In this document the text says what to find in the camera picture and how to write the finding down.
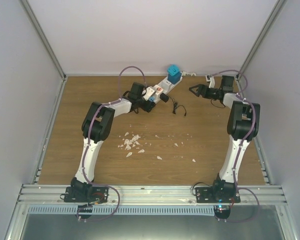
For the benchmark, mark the aluminium front rail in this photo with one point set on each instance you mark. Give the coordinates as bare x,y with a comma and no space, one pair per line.
152,195

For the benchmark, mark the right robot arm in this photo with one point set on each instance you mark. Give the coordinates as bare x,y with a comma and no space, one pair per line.
242,127

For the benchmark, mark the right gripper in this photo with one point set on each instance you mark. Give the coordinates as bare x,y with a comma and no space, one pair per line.
201,87

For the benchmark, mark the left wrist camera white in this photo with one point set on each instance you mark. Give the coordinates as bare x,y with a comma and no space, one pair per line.
150,94

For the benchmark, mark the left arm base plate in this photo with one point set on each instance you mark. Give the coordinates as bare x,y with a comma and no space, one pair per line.
89,195

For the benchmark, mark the blue cube adapter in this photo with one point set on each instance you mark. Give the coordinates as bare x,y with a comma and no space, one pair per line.
174,74

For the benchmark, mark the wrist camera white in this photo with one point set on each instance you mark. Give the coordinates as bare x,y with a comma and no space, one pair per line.
150,94
211,80

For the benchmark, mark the white power strip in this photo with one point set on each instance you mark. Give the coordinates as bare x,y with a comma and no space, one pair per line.
172,87

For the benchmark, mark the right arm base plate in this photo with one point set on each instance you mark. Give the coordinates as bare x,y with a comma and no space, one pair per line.
205,194

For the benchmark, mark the white cube adapter tiger sticker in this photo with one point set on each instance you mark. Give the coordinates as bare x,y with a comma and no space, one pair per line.
159,91

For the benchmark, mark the black power adapter with cable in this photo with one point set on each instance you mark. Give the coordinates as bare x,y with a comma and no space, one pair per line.
175,103

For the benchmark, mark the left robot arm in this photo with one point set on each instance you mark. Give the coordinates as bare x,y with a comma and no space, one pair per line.
96,128

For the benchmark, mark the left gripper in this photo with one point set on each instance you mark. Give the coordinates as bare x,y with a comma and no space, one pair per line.
149,107

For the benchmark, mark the slotted cable duct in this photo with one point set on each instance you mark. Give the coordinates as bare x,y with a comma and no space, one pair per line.
124,210

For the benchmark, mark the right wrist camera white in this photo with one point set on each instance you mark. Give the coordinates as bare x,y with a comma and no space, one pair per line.
211,80

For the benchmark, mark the small white plug adapter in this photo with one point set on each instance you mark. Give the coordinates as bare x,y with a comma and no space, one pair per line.
166,85

